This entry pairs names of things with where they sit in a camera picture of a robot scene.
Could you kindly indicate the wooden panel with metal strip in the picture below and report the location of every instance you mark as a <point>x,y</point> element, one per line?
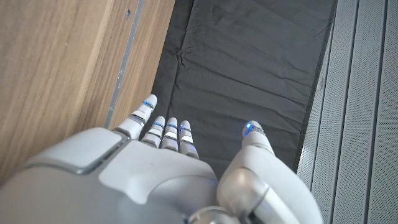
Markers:
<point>124,59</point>

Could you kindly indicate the black backdrop curtain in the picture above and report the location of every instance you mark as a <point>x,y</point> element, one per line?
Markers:
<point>242,62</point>

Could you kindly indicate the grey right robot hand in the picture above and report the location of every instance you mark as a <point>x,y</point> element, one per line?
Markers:
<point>140,174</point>

